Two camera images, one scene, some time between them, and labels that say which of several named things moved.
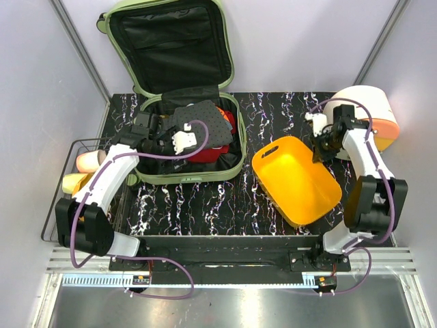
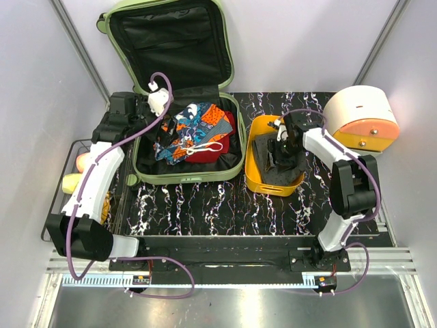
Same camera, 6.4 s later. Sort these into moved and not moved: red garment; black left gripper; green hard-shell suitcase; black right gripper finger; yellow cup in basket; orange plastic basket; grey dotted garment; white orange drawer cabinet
Moved: black left gripper; grey dotted garment; black right gripper finger; orange plastic basket
Not moved: yellow cup in basket; red garment; green hard-shell suitcase; white orange drawer cabinet
